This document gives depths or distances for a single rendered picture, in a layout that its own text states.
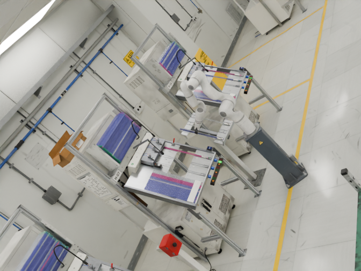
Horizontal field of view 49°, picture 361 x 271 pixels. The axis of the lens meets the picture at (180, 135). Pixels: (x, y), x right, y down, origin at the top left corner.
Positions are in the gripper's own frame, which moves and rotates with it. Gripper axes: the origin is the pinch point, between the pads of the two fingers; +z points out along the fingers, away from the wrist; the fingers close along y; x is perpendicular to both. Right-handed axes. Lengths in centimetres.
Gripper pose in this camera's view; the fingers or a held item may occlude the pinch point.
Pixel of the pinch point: (197, 129)
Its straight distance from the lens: 420.1
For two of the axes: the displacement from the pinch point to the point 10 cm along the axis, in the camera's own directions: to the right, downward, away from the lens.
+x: 9.1, 3.4, -2.2
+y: -4.0, 7.1, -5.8
